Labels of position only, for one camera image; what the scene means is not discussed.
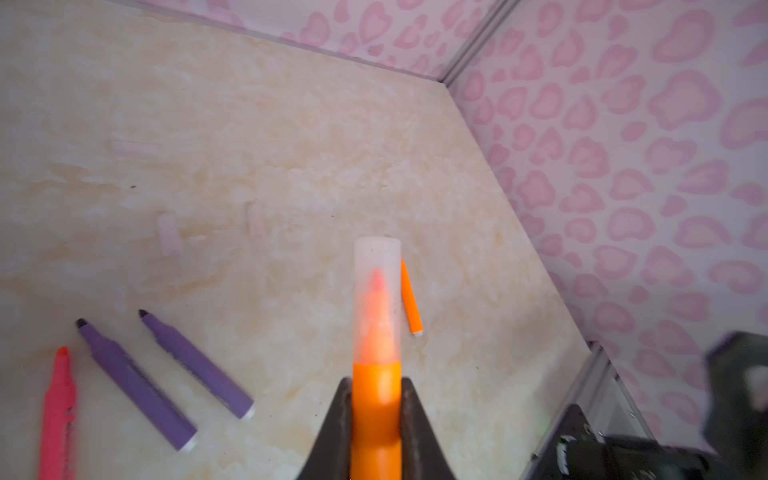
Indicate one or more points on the translucent pen cap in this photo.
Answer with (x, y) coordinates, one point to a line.
(169, 236)
(255, 220)

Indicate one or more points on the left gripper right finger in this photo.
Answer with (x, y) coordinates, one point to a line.
(422, 456)

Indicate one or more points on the orange marker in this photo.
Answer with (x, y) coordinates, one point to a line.
(376, 444)
(409, 302)

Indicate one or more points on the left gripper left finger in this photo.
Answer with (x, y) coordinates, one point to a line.
(329, 458)

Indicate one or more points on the translucent pen cap left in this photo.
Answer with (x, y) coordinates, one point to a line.
(169, 236)

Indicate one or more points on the purple marker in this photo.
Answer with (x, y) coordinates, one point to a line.
(138, 386)
(196, 363)

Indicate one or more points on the pink marker right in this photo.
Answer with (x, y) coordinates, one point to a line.
(57, 447)

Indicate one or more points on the translucent pen cap right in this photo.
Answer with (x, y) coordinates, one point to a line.
(255, 220)

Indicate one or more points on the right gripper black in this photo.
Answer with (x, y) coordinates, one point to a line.
(735, 428)

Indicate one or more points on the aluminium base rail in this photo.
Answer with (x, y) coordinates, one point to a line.
(597, 406)

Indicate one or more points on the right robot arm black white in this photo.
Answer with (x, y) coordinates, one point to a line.
(626, 457)

